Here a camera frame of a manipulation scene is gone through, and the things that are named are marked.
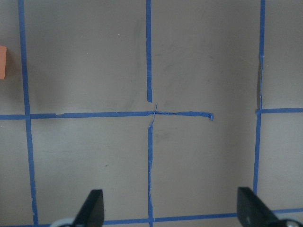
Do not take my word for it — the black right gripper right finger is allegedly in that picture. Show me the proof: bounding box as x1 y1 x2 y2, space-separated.
237 187 303 227

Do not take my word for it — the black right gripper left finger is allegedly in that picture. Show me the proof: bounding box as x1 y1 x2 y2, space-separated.
51 189 105 227

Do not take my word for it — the orange foam cube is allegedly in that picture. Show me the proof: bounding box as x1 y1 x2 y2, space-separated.
0 46 7 79

